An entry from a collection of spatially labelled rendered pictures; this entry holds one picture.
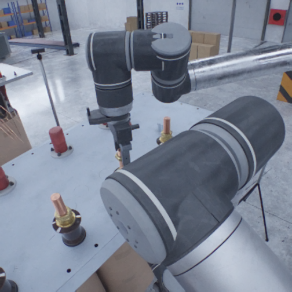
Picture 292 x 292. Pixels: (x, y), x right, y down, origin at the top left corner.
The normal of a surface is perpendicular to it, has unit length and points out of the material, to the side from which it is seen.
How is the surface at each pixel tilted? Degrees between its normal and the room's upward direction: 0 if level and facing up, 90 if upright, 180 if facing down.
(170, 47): 45
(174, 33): 39
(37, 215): 0
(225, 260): 34
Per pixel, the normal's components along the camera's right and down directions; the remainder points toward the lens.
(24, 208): -0.04, -0.80
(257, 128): 0.33, -0.35
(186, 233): -0.29, -0.18
